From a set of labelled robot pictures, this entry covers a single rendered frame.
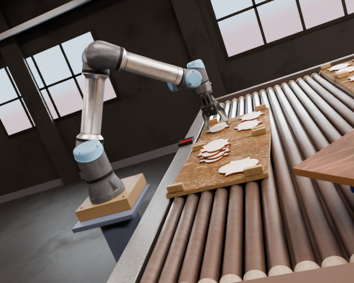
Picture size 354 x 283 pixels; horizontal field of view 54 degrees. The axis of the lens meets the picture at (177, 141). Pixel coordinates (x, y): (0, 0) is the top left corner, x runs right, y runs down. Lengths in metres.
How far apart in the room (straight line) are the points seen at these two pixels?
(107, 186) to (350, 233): 0.93
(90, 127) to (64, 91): 4.01
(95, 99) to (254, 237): 0.95
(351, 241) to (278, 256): 0.14
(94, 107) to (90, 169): 0.28
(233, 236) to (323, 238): 0.20
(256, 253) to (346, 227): 0.19
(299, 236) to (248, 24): 4.15
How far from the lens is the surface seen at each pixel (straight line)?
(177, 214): 1.08
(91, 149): 1.38
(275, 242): 0.80
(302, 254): 0.75
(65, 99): 5.54
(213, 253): 0.83
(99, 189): 1.41
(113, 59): 1.40
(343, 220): 0.83
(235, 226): 0.90
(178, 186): 1.16
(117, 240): 1.48
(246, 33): 4.80
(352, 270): 0.65
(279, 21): 4.82
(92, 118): 1.52
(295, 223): 0.85
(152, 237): 1.01
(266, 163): 1.16
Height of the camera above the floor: 1.37
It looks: 14 degrees down
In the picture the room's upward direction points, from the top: 21 degrees counter-clockwise
